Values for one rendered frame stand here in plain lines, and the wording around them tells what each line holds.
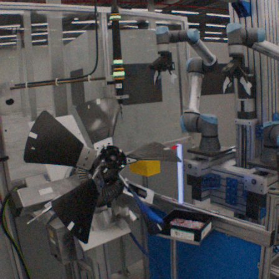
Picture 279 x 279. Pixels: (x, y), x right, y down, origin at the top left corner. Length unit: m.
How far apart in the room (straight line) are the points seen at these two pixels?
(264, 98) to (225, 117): 3.82
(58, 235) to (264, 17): 1.71
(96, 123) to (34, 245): 1.00
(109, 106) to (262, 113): 0.98
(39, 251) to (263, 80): 1.79
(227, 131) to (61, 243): 4.62
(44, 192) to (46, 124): 0.27
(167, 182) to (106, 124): 1.33
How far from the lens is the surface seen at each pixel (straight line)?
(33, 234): 2.07
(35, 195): 1.28
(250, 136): 1.98
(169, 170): 2.63
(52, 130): 1.28
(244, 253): 1.58
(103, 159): 1.25
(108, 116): 1.44
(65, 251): 1.67
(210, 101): 5.53
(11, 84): 1.62
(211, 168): 2.07
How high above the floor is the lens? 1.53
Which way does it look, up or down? 11 degrees down
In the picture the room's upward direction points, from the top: 4 degrees counter-clockwise
